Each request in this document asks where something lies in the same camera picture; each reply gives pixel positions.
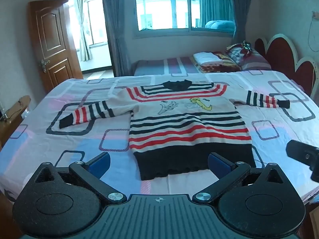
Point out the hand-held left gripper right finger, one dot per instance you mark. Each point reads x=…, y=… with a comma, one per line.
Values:
x=219, y=165

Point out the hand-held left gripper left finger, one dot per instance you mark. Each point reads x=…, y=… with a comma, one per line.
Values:
x=99, y=164

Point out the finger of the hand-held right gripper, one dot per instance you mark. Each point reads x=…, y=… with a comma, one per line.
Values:
x=302, y=154

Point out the striped knit sweater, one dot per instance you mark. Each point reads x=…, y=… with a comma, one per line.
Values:
x=187, y=129

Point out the bed with patterned sheet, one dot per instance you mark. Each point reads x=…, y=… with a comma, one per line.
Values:
x=74, y=139

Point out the wooden nightstand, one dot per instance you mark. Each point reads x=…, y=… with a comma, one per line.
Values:
x=12, y=122

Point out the red floral blanket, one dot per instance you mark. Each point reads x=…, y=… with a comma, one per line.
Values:
x=221, y=67

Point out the red and white headboard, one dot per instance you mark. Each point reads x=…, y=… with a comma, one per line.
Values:
x=281, y=54

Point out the striped pillow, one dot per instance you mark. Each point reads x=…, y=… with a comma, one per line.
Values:
x=254, y=61
x=239, y=48

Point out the folded white cloth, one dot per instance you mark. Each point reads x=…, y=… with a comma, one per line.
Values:
x=206, y=57

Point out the bed with striped sheet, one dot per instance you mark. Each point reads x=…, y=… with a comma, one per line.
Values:
x=154, y=67

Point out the brown wooden door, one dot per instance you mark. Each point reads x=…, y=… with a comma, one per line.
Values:
x=54, y=47

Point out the white sheer curtain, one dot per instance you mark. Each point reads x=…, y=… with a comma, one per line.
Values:
x=83, y=34

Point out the grey curtain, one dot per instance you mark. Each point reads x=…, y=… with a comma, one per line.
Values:
x=116, y=29

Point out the teal cushion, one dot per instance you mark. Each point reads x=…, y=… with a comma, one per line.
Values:
x=220, y=26

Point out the adjoining room window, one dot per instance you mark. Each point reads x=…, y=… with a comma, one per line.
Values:
x=96, y=22

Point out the blue-grey curtain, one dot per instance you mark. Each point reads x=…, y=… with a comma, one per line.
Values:
x=239, y=10

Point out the sliding glass window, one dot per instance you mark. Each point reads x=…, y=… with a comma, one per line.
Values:
x=162, y=7

